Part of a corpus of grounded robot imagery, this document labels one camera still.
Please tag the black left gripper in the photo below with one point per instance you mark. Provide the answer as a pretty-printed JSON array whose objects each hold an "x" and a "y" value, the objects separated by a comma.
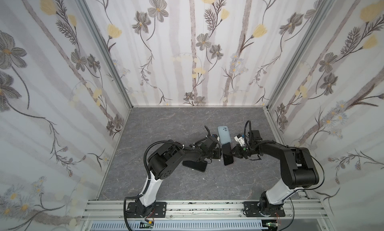
[{"x": 216, "y": 152}]

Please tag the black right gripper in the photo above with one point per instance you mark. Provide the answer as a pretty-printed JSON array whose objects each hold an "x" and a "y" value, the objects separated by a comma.
[{"x": 236, "y": 151}]

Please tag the light blue phone case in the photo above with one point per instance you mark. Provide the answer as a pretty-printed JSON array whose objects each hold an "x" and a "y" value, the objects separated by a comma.
[{"x": 224, "y": 135}]

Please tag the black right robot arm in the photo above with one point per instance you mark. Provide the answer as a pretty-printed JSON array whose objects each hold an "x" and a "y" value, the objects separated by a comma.
[{"x": 298, "y": 170}]

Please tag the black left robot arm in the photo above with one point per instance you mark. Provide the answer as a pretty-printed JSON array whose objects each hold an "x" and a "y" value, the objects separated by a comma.
[{"x": 161, "y": 159}]

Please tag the black phone on table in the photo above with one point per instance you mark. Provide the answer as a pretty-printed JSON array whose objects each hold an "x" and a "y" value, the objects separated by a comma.
[{"x": 198, "y": 166}]

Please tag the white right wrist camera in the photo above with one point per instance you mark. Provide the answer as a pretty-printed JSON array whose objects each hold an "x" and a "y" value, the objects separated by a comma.
[{"x": 240, "y": 140}]

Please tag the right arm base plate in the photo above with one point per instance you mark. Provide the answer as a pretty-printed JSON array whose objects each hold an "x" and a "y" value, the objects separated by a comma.
[{"x": 254, "y": 209}]

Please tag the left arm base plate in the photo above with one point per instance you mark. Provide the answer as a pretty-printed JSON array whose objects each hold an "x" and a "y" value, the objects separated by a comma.
[{"x": 156, "y": 209}]

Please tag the aluminium front rail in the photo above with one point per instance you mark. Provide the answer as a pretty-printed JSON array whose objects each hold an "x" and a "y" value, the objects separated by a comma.
[{"x": 306, "y": 209}]

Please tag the white slotted cable duct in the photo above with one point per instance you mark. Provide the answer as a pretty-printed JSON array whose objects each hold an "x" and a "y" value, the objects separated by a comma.
[{"x": 181, "y": 225}]

